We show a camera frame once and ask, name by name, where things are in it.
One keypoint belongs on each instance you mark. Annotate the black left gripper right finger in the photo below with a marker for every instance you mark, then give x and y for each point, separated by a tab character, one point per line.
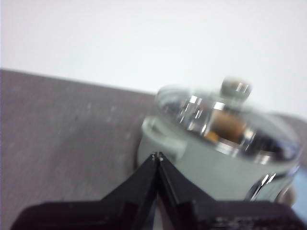
216	215

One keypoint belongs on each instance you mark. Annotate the pale green electric steamer pot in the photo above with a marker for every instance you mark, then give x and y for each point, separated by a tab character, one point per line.
211	172

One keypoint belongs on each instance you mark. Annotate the light blue round plate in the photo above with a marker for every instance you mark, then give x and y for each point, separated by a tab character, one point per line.
301	191

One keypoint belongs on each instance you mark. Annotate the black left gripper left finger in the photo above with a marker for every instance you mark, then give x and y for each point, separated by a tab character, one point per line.
115	213

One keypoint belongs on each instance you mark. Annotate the glass lid with green knob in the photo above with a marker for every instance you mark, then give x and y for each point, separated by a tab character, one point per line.
216	107

